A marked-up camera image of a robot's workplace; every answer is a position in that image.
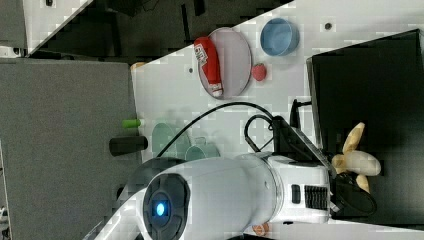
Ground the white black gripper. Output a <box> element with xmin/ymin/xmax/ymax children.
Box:
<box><xmin>266</xmin><ymin>116</ymin><xmax>377</xmax><ymax>224</ymax></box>

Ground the peeled yellow toy banana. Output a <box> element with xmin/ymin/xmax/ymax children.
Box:
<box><xmin>331</xmin><ymin>122</ymin><xmax>381</xmax><ymax>193</ymax></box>

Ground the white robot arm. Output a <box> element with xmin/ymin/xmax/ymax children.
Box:
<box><xmin>83</xmin><ymin>117</ymin><xmax>381</xmax><ymax>240</ymax></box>

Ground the silver black toaster oven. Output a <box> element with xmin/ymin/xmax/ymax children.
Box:
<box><xmin>306</xmin><ymin>29</ymin><xmax>424</xmax><ymax>230</ymax></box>

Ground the orange toy half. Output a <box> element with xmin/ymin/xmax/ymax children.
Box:
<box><xmin>252</xmin><ymin>223</ymin><xmax>269</xmax><ymax>236</ymax></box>

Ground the red toy strawberry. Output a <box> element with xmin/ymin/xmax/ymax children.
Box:
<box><xmin>251</xmin><ymin>63</ymin><xmax>267</xmax><ymax>81</ymax></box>

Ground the blue bowl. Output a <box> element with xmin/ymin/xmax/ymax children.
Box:
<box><xmin>260</xmin><ymin>18</ymin><xmax>300</xmax><ymax>56</ymax></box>

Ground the green perforated colander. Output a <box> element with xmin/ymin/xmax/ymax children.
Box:
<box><xmin>152</xmin><ymin>122</ymin><xmax>191</xmax><ymax>159</ymax></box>

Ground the red ketchup bottle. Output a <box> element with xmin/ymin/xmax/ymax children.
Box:
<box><xmin>194</xmin><ymin>37</ymin><xmax>223</xmax><ymax>97</ymax></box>

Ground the green toy fruit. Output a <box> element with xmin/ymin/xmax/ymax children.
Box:
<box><xmin>122</xmin><ymin>119</ymin><xmax>142</xmax><ymax>128</ymax></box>

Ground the black round object upper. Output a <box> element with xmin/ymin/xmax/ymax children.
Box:
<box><xmin>109</xmin><ymin>136</ymin><xmax>148</xmax><ymax>157</ymax></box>

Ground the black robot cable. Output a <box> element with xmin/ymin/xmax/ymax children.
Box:
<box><xmin>156</xmin><ymin>101</ymin><xmax>278</xmax><ymax>158</ymax></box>

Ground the green cup with handle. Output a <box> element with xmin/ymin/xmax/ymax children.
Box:
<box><xmin>185</xmin><ymin>137</ymin><xmax>220</xmax><ymax>161</ymax></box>

